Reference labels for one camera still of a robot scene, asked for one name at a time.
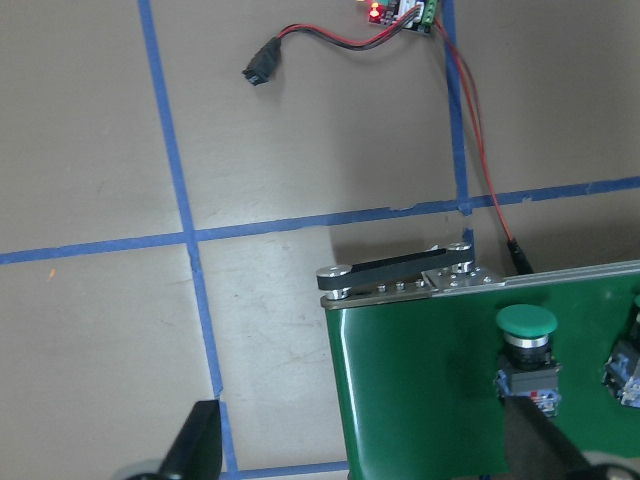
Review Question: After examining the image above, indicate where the green conveyor belt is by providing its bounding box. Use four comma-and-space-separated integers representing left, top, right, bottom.
316, 243, 639, 479

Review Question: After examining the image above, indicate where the red black power cable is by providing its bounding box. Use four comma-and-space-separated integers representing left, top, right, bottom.
277, 19, 536, 275

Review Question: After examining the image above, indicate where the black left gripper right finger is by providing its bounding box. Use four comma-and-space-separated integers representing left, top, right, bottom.
504, 396, 592, 480

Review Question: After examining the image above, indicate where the black plug connector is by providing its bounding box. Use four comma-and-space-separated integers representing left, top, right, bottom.
242, 37, 281, 86

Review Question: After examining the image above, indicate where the small motor controller board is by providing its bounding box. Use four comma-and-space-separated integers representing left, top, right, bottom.
356, 0, 440, 34

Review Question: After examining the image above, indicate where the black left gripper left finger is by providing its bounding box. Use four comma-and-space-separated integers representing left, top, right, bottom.
157, 400, 223, 480

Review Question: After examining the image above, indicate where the green push button switch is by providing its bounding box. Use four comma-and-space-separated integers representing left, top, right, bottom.
602, 295, 639, 409

